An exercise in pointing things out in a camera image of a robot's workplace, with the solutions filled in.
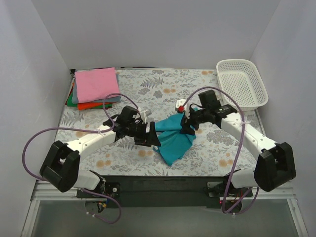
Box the teal t-shirt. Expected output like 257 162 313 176
153 113 196 166

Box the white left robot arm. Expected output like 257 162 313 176
39 115 160 198

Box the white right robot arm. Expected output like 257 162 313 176
175 90 296 196

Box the floral patterned table mat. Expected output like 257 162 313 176
46 68 274 178

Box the white perforated plastic basket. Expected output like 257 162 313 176
216 59 269 111

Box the pink folded t-shirt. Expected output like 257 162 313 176
75 68 120 103

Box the green folded t-shirt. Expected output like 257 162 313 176
66 92 78 107

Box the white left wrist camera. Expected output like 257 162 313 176
138 110 152 121

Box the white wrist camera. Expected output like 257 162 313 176
138 110 152 121
175 99 189 116

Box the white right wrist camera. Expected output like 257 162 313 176
175 99 189 116

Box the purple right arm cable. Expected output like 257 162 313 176
182 86 260 215

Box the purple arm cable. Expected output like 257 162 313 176
182 86 260 215
22 93 141 225

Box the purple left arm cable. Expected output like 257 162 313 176
22 93 141 225

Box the aluminium front frame rail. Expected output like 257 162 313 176
21 181 308 237

